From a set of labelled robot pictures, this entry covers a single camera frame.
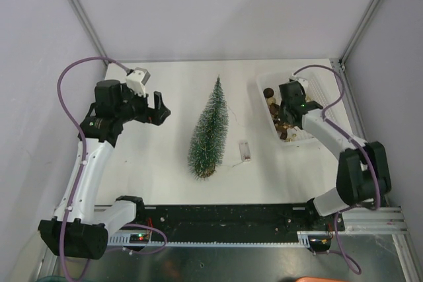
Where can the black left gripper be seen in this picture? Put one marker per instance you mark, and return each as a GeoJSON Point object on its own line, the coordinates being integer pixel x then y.
{"type": "Point", "coordinates": [155, 115]}

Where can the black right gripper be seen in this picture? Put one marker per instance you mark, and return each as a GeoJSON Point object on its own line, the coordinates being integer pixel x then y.
{"type": "Point", "coordinates": [281, 115]}

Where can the white perforated plastic basket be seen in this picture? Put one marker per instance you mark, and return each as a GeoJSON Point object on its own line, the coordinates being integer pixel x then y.
{"type": "Point", "coordinates": [316, 91]}

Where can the small green bottlebrush christmas tree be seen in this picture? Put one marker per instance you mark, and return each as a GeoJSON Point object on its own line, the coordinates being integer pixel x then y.
{"type": "Point", "coordinates": [207, 144]}

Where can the clear light string battery box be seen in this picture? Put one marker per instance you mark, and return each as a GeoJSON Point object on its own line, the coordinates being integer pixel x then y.
{"type": "Point", "coordinates": [244, 150]}

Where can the dark brown bauble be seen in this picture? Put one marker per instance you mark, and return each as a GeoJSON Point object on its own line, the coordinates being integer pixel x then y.
{"type": "Point", "coordinates": [274, 109]}
{"type": "Point", "coordinates": [268, 92]}

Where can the brown ribbon bow ornaments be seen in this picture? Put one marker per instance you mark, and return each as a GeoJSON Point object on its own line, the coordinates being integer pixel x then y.
{"type": "Point", "coordinates": [282, 129]}

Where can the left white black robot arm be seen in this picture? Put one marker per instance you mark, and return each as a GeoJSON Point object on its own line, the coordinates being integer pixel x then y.
{"type": "Point", "coordinates": [76, 230]}

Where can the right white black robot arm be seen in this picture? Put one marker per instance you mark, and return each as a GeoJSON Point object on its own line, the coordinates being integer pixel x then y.
{"type": "Point", "coordinates": [362, 175]}

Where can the small gold glitter bauble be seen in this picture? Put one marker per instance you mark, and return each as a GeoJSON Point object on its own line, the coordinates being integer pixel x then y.
{"type": "Point", "coordinates": [270, 101]}

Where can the dark brown bauble top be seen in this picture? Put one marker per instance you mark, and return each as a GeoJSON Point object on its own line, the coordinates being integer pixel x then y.
{"type": "Point", "coordinates": [268, 92]}

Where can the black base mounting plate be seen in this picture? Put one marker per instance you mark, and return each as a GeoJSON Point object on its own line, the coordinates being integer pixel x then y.
{"type": "Point", "coordinates": [232, 220]}

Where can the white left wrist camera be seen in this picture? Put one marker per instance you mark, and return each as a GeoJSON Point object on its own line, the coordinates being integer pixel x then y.
{"type": "Point", "coordinates": [136, 80]}

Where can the white slotted cable duct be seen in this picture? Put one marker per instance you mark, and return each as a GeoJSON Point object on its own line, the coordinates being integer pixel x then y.
{"type": "Point", "coordinates": [277, 239]}

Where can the right aluminium frame post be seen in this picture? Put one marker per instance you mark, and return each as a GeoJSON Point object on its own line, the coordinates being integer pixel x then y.
{"type": "Point", "coordinates": [369, 13]}

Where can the aluminium frame post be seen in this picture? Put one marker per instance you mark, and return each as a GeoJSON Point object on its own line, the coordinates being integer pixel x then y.
{"type": "Point", "coordinates": [369, 13]}
{"type": "Point", "coordinates": [87, 26]}

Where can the left aluminium frame post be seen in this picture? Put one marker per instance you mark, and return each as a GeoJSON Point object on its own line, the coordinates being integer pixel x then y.
{"type": "Point", "coordinates": [87, 26]}

